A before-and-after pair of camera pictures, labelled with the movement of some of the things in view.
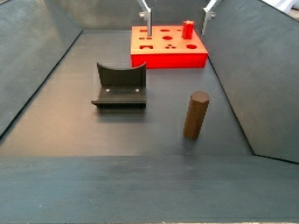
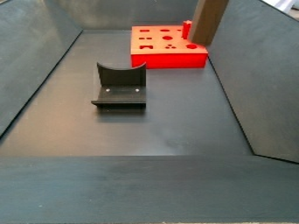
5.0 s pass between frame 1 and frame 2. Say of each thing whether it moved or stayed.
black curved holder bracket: stayed
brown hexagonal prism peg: moved
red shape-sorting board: stayed
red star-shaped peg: stayed
